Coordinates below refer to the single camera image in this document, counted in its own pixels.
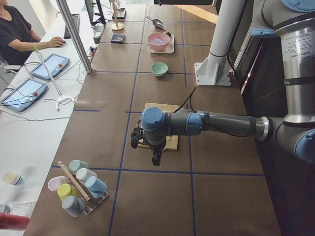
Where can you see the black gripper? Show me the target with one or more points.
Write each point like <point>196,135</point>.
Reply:
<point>155,148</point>

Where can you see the steel ice scoop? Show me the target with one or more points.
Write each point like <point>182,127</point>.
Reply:
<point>157,23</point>

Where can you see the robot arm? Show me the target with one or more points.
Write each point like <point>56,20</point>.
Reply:
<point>294,22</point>

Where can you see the mint green bowl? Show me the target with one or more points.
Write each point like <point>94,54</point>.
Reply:
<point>159,69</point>

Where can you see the pink bowl of ice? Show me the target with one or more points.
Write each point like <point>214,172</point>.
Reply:
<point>158,41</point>

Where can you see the bamboo cutting board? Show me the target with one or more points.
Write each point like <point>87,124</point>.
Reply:
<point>153,119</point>

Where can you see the light blue cup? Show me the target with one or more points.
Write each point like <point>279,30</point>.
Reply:
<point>96,186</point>

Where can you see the white cup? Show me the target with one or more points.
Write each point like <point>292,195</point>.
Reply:
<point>83,174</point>

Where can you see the mint green cup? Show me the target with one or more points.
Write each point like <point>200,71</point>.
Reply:
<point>75,165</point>

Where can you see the grey cup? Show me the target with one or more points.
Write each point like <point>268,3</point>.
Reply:
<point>74,206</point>

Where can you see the yellow cup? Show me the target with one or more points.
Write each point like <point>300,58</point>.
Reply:
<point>65,190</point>

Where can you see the pink cup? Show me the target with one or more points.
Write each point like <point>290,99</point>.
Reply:
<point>56,182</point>

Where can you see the white grabber stick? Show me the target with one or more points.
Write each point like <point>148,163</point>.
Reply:
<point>61,96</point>

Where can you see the cream serving tray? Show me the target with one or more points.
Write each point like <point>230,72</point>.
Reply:
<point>168,50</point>

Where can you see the folded grey cloth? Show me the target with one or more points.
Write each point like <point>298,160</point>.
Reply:
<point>118,38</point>

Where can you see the wooden mug tree stand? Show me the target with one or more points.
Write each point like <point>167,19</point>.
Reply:
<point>116,26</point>

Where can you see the far blue teach pendant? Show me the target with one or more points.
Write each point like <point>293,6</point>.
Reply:
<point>55,63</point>

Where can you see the blue teach pendant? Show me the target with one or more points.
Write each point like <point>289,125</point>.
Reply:
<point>55,63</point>
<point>24,95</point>

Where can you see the paper cup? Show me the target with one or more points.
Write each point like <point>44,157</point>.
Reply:
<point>13,178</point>

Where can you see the near blue teach pendant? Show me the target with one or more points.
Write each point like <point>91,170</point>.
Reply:
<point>24,95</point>

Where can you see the red bottle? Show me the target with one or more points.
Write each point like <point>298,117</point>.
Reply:
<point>13,222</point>

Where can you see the seated person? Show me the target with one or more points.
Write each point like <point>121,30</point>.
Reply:
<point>17,38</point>

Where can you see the wire cup rack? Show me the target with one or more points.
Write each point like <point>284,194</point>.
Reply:
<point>90,202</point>

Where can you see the white camera mast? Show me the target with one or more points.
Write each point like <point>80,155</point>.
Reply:
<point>214,71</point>

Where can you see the aluminium frame post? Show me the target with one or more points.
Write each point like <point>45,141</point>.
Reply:
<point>65,12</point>

